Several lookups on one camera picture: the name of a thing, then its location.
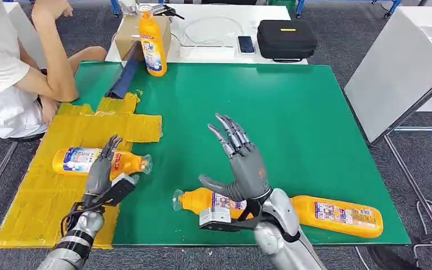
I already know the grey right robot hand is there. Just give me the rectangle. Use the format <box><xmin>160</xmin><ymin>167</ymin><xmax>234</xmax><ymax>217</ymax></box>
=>
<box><xmin>198</xmin><ymin>113</ymin><xmax>273</xmax><ymax>203</ymax></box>

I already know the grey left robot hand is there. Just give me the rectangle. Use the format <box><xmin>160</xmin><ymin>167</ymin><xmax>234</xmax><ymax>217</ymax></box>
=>
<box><xmin>84</xmin><ymin>134</ymin><xmax>124</xmax><ymax>197</ymax></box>

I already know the orange drink bottle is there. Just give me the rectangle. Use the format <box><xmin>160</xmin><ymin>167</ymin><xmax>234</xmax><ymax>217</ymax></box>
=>
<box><xmin>172</xmin><ymin>188</ymin><xmax>256</xmax><ymax>221</ymax></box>
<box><xmin>52</xmin><ymin>147</ymin><xmax>153</xmax><ymax>177</ymax></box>
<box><xmin>138</xmin><ymin>4</ymin><xmax>168</xmax><ymax>78</ymax></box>
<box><xmin>290</xmin><ymin>195</ymin><xmax>384</xmax><ymax>239</ymax></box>

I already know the green mat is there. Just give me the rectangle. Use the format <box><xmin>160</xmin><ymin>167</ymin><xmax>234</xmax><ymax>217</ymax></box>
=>
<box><xmin>70</xmin><ymin>61</ymin><xmax>412</xmax><ymax>247</ymax></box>

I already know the yellow sheet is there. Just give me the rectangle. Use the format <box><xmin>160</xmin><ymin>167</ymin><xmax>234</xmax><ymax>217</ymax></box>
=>
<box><xmin>0</xmin><ymin>92</ymin><xmax>164</xmax><ymax>250</ymax></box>

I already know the dark blue folded bar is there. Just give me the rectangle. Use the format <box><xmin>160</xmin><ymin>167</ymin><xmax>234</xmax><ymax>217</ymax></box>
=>
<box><xmin>105</xmin><ymin>42</ymin><xmax>141</xmax><ymax>100</ymax></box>

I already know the white table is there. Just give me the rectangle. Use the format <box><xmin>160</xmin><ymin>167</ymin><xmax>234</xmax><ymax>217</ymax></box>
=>
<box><xmin>105</xmin><ymin>3</ymin><xmax>309</xmax><ymax>65</ymax></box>

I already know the black smartphone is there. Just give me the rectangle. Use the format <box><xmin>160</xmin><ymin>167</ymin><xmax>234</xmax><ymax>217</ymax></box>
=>
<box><xmin>237</xmin><ymin>35</ymin><xmax>257</xmax><ymax>56</ymax></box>

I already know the person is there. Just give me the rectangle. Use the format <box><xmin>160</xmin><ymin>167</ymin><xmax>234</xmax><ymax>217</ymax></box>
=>
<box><xmin>0</xmin><ymin>0</ymin><xmax>108</xmax><ymax>141</ymax></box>

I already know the black carrying case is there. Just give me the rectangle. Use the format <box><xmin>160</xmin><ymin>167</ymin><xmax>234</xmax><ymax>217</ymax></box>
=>
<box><xmin>256</xmin><ymin>19</ymin><xmax>318</xmax><ymax>63</ymax></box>

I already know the cardboard box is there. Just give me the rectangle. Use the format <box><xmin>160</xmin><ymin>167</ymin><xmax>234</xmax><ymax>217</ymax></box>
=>
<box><xmin>114</xmin><ymin>15</ymin><xmax>172</xmax><ymax>62</ymax></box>

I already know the tilted white board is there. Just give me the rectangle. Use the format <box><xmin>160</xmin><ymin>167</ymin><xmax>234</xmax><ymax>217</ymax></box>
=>
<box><xmin>344</xmin><ymin>6</ymin><xmax>432</xmax><ymax>145</ymax></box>

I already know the white device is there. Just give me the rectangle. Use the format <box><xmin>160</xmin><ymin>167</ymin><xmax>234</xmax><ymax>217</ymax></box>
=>
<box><xmin>118</xmin><ymin>0</ymin><xmax>139</xmax><ymax>16</ymax></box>

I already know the person's hand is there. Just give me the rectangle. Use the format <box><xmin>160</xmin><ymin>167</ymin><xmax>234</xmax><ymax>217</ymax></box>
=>
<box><xmin>31</xmin><ymin>0</ymin><xmax>74</xmax><ymax>19</ymax></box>

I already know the black hand tool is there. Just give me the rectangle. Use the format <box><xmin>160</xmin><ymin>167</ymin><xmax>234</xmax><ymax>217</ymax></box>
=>
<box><xmin>152</xmin><ymin>3</ymin><xmax>186</xmax><ymax>20</ymax></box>

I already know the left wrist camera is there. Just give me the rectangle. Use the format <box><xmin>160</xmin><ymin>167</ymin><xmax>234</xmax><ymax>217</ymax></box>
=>
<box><xmin>98</xmin><ymin>173</ymin><xmax>140</xmax><ymax>208</ymax></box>

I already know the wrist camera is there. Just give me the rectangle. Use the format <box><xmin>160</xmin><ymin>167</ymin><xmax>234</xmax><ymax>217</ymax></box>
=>
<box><xmin>98</xmin><ymin>173</ymin><xmax>140</xmax><ymax>208</ymax></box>
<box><xmin>198</xmin><ymin>199</ymin><xmax>273</xmax><ymax>232</ymax></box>

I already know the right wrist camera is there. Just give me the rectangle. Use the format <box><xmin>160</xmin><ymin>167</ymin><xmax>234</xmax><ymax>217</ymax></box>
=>
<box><xmin>198</xmin><ymin>199</ymin><xmax>273</xmax><ymax>232</ymax></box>

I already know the white cable loop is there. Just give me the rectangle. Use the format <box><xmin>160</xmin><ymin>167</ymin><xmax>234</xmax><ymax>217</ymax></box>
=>
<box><xmin>171</xmin><ymin>15</ymin><xmax>245</xmax><ymax>48</ymax></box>

